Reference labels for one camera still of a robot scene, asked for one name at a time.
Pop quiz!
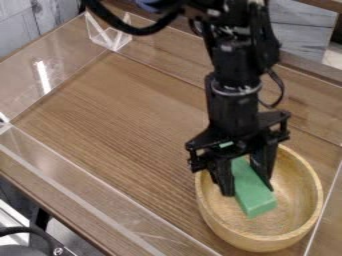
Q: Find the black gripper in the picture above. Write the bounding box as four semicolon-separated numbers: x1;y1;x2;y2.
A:
186;74;292;196

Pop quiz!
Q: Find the green rectangular block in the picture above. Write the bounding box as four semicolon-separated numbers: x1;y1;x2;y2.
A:
229;157;277;218

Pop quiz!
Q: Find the light brown wooden bowl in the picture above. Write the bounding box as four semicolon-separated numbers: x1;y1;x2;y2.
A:
196;146;324;253

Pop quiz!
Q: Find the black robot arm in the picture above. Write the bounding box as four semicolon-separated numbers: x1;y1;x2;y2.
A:
135;0;290;196

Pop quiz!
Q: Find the clear acrylic tray enclosure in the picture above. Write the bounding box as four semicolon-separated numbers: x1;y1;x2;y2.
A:
0;17;342;256

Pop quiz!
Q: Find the black metal table bracket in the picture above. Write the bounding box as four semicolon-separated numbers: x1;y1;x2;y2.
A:
29;207;79;256

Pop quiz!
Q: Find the black cable lower left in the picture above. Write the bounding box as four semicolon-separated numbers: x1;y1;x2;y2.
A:
0;225;58;256

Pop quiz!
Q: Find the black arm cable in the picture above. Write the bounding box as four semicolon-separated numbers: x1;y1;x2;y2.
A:
82;0;185;37

